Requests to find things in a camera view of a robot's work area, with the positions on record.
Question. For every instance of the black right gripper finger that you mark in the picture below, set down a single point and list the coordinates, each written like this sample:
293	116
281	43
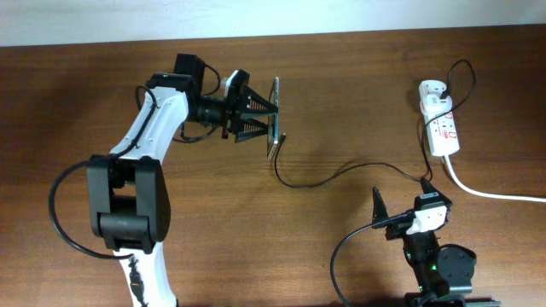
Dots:
379	210
428	189

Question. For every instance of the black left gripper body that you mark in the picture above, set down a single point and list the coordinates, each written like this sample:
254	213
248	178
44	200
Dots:
232	111

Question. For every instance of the white USB charger adapter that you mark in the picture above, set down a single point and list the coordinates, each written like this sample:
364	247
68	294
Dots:
433	104

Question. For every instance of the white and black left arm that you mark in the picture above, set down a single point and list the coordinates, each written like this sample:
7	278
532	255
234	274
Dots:
129	203

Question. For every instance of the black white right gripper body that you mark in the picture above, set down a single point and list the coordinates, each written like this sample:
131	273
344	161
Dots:
398	230

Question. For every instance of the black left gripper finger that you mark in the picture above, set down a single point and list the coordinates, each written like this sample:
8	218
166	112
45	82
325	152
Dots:
250	102
247	129

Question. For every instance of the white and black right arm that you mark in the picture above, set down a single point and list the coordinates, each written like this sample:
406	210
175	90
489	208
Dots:
443	273

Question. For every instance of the white power strip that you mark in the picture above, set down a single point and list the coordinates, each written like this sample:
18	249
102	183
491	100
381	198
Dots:
441	128

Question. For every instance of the black Galaxy flip phone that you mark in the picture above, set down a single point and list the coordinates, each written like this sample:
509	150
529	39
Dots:
273	120

